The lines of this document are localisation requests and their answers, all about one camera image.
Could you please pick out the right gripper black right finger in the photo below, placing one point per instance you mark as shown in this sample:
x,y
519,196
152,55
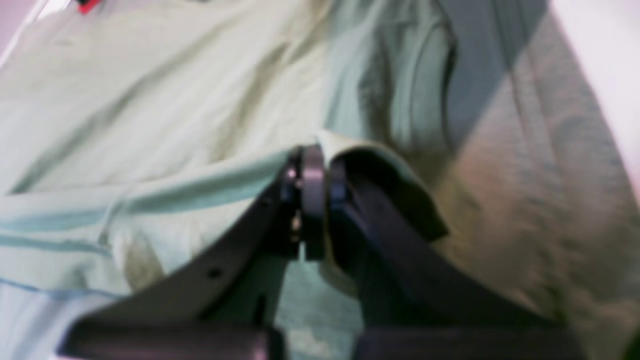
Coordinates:
x,y
415,304

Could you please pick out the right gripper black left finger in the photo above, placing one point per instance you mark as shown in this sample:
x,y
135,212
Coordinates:
x,y
222,304

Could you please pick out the light green T-shirt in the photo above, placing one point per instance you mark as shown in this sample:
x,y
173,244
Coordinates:
x,y
131,143

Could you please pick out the green table cover cloth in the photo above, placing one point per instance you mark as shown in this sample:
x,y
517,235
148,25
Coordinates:
x,y
530,186

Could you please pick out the orange black clamp far left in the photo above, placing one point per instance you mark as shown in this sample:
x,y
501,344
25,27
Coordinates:
x,y
86,6

